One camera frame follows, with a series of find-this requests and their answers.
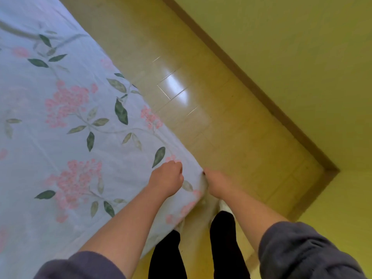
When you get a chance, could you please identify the person's left hand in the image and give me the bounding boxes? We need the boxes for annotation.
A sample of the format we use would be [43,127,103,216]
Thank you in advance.
[148,160,184,200]

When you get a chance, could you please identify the person's right hand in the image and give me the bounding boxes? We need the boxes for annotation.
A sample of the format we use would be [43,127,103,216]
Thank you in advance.
[203,167,233,200]

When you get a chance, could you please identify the floral leaf print bed sheet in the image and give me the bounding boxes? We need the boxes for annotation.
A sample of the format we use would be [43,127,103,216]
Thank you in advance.
[0,0,208,279]

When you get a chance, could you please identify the person's left forearm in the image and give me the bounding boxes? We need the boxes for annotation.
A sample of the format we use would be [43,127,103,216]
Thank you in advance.
[78,184,169,278]

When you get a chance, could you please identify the person's right forearm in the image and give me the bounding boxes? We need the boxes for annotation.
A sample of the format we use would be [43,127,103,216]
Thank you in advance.
[219,186,288,253]

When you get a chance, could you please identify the person's white right shoe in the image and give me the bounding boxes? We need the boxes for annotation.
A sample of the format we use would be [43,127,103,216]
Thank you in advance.
[219,200,234,215]

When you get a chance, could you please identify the person's black trousers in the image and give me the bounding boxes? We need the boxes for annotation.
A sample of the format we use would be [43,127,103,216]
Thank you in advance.
[148,211,251,279]

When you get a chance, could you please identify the dark grey right sleeve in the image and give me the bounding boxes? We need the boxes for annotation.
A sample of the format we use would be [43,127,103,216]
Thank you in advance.
[258,221,367,279]

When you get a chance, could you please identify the dark grey sleeve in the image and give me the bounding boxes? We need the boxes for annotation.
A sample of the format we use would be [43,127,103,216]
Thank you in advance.
[258,221,367,279]
[33,251,127,279]

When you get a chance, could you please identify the dark grey left sleeve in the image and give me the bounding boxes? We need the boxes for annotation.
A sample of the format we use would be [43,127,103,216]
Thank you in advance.
[33,251,127,279]

